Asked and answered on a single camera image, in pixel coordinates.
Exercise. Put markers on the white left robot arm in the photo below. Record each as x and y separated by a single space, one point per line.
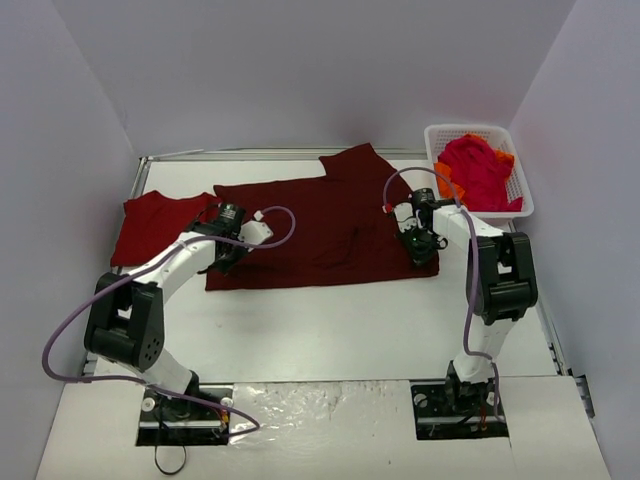
126 326

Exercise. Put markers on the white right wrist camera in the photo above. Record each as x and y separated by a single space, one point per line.
403 214

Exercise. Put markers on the crimson pink t shirt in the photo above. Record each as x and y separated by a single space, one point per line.
471 141

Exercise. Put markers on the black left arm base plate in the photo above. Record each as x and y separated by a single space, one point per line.
165 421

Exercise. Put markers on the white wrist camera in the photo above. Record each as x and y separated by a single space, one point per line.
403 214
255 232

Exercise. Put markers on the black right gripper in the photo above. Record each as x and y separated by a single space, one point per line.
420 248

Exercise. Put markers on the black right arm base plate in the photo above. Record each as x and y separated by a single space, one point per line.
437 419

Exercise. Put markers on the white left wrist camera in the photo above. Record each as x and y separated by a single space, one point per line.
255 232

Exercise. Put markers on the orange t shirt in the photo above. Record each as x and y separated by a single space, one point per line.
476 175

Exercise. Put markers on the folded red t shirt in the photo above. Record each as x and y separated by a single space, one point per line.
152 222

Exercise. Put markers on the white plastic laundry basket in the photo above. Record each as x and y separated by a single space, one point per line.
439 135

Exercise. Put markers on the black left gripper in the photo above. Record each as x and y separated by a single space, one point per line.
223 259

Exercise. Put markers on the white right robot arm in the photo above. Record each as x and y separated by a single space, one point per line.
500 283

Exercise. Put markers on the dark maroon t shirt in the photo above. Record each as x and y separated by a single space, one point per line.
339 232

